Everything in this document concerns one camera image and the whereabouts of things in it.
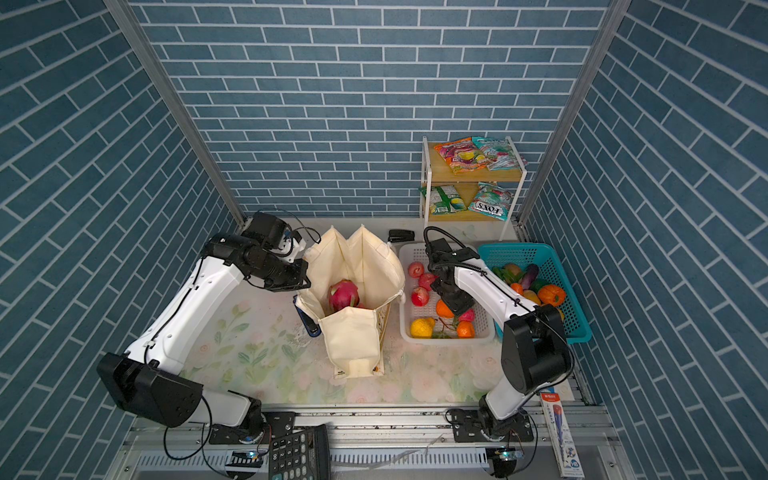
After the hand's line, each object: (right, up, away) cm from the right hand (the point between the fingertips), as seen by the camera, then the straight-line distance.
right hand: (442, 294), depth 88 cm
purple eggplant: (+33, +6, +14) cm, 36 cm away
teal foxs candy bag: (+19, +31, +14) cm, 38 cm away
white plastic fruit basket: (+1, -11, +1) cm, 11 cm away
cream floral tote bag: (-24, -9, -16) cm, 31 cm away
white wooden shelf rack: (+13, +32, +17) cm, 38 cm away
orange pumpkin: (+33, 0, +1) cm, 33 cm away
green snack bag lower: (+2, +30, +14) cm, 33 cm away
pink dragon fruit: (-29, +1, -4) cm, 29 cm away
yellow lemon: (-6, -9, -3) cm, 12 cm away
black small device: (-14, +18, +24) cm, 33 cm away
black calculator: (-36, -34, -20) cm, 53 cm away
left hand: (-35, +5, -12) cm, 38 cm away
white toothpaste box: (+27, -32, -16) cm, 45 cm away
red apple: (-6, -1, +4) cm, 8 cm away
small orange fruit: (+6, -10, -3) cm, 12 cm away
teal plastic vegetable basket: (+37, +10, +14) cm, 41 cm away
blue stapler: (-39, -9, -1) cm, 40 cm away
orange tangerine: (0, -5, +1) cm, 5 cm away
